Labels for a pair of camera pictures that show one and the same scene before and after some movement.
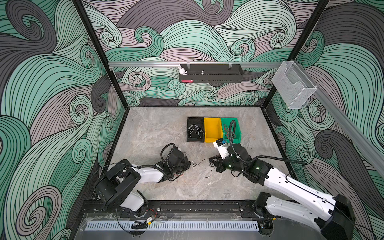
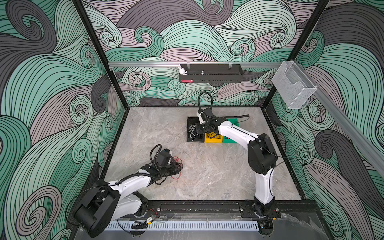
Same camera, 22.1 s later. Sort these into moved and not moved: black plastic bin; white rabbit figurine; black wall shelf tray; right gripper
Moved: right gripper
Not moved: white rabbit figurine; black plastic bin; black wall shelf tray
